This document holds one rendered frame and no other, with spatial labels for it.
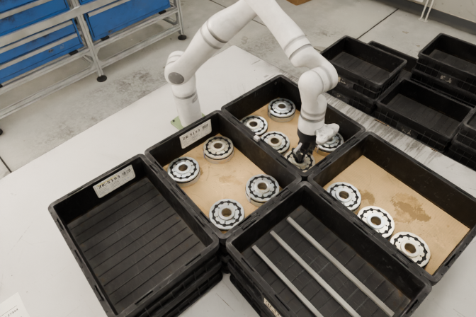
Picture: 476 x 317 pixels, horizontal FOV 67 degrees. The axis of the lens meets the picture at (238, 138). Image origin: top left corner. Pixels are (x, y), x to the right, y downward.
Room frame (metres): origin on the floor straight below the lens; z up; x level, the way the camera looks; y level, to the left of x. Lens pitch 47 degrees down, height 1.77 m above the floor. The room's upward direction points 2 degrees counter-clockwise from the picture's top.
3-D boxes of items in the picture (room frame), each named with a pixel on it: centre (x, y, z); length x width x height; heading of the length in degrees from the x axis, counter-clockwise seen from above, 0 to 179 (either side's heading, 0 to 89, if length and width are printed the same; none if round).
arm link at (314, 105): (0.76, -0.21, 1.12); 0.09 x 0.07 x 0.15; 121
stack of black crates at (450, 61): (1.68, -1.27, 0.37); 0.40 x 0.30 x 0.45; 44
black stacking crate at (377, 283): (0.37, -0.20, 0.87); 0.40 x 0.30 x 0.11; 39
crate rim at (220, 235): (0.68, 0.06, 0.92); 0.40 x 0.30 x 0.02; 39
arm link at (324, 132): (0.75, -0.23, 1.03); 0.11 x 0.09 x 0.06; 44
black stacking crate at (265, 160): (0.68, 0.06, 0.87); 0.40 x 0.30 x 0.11; 39
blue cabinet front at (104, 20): (2.64, 0.79, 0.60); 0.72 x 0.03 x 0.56; 134
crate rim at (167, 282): (0.49, 0.29, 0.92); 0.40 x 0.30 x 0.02; 39
